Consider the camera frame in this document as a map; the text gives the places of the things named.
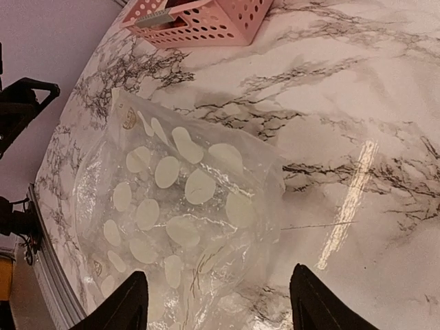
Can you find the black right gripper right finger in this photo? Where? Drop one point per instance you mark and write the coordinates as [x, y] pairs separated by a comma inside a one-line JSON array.
[[315, 306]]

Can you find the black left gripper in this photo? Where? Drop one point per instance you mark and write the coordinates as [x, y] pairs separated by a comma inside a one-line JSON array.
[[19, 105]]

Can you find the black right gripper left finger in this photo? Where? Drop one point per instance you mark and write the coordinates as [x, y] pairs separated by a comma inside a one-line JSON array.
[[126, 308]]

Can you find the clear zip top bag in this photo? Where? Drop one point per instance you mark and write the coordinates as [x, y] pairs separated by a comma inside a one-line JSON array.
[[195, 206]]

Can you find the pink plastic basket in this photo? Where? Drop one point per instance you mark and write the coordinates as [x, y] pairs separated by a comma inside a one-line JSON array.
[[175, 24]]

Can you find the front aluminium rail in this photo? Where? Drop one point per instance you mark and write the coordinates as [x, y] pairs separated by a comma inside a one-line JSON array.
[[61, 302]]

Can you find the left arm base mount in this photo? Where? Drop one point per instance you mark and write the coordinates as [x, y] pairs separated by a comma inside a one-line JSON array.
[[21, 218]]

